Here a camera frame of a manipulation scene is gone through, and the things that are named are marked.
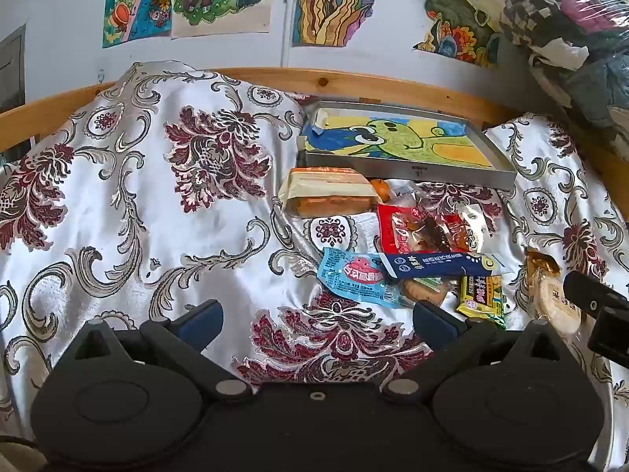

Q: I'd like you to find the clear round cookies packet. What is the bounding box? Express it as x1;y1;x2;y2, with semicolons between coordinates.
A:
398;275;460;308

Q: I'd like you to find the floral green wall poster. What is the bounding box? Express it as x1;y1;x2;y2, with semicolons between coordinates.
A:
412;0;502;67

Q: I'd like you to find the white face label packet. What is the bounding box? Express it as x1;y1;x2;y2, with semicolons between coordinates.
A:
389;179;419;207

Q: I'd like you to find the green frog crayon drawing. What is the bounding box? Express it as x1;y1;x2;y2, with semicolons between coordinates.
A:
303;113;495;168

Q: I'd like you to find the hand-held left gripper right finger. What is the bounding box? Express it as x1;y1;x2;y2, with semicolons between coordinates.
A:
383;300;578;401

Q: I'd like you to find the orange bread packet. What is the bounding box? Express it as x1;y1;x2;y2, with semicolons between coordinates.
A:
278;167;379;218

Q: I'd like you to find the grey wall frame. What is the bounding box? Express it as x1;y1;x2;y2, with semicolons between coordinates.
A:
0;24;26;114

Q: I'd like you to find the light blue snack packet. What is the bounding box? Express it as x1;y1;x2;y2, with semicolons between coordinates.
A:
317;248;408;308

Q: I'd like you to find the grey metal tray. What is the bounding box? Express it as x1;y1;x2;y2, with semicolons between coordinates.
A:
297;101;518;190

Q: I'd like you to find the floral silver red blanket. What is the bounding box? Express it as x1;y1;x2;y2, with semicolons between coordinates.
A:
0;59;629;472

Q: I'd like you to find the colourful cartoon wall poster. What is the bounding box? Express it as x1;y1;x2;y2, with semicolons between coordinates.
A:
102;0;180;49

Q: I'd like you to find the round pale cake packet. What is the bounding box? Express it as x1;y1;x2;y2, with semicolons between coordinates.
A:
523;265;583;337

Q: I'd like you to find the yellow snack packet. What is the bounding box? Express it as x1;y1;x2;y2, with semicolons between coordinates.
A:
456;273;507;330

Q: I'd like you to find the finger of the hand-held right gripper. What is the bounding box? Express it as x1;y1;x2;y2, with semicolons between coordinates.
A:
563;270;629;313
587;307;629;355

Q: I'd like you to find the clear braised meat packet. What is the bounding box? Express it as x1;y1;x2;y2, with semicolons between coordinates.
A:
405;209;473;253

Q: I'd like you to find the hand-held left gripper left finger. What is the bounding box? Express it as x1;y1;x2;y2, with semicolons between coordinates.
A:
51;300;254;401

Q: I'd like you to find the gold brown snack packet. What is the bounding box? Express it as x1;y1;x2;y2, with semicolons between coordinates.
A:
526;250;561;276

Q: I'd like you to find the dark blue snack packet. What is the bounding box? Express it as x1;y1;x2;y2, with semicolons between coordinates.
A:
381;251;502;278

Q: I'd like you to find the wooden bed frame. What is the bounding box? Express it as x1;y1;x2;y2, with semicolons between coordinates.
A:
0;66;629;212

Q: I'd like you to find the clear bag of clothes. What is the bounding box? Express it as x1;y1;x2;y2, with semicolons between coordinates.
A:
498;0;629;163

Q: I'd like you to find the red snack packet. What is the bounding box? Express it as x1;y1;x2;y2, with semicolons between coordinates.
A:
376;201;487;256

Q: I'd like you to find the white wall pipe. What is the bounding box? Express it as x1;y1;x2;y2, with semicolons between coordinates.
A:
282;0;300;67

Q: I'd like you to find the yellow wavy wall poster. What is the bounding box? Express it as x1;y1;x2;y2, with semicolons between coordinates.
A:
292;0;411;47

